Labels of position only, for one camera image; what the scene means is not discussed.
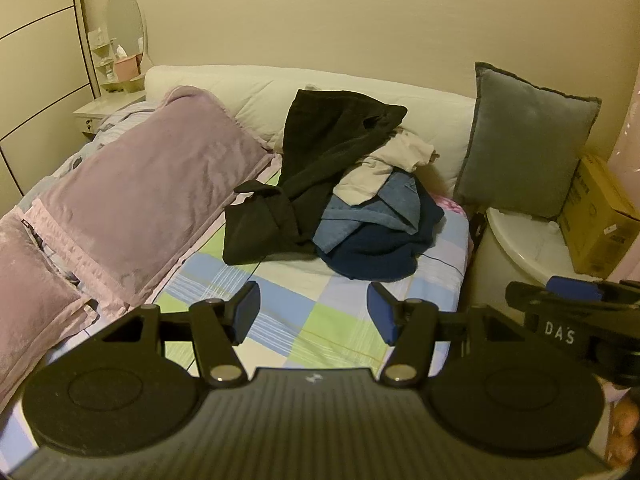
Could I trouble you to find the white round side table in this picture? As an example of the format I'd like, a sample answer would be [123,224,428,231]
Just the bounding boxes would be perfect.
[472,206,601,311]

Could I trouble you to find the oval mirror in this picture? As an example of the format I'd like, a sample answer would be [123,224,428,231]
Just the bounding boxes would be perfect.
[104,0,148,68]

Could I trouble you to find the white padded headboard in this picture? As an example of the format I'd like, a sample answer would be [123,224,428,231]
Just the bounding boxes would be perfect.
[144,64,478,201]

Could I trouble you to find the beige garment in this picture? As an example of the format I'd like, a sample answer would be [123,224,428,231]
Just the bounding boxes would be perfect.
[332,127,436,206]

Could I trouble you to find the black pants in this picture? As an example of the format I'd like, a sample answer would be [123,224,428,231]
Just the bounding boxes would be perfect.
[222,89,408,266]

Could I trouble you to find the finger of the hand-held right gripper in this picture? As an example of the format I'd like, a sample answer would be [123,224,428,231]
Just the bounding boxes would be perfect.
[546,275,640,303]
[505,281,640,313]

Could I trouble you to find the cream wardrobe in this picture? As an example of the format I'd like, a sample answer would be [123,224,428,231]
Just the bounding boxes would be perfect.
[0,0,101,221]

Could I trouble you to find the grey cushion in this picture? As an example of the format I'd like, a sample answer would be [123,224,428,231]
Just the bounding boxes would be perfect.
[452,61,603,221]

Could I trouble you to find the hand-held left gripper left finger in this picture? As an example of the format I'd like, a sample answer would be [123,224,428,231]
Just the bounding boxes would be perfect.
[95,281,262,388]

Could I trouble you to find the pale patterned blanket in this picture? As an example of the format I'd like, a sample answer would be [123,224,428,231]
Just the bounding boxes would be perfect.
[50,100,166,181]

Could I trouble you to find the checkered bed sheet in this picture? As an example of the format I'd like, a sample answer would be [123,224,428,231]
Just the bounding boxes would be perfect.
[0,162,473,466]

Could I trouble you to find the pink tissue box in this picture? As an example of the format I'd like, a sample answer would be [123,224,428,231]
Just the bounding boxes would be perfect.
[112,45,143,83]

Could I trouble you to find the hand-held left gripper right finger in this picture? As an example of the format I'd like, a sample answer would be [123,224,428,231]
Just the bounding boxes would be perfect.
[366,281,526,389]

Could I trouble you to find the large purple pillow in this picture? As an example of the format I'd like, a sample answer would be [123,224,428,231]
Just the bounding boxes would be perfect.
[22,85,276,321]

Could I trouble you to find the cardboard box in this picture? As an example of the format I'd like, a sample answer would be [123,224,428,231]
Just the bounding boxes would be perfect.
[557,154,640,281]

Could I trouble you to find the white nightstand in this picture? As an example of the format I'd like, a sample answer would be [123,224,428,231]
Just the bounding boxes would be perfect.
[72,77,151,141]

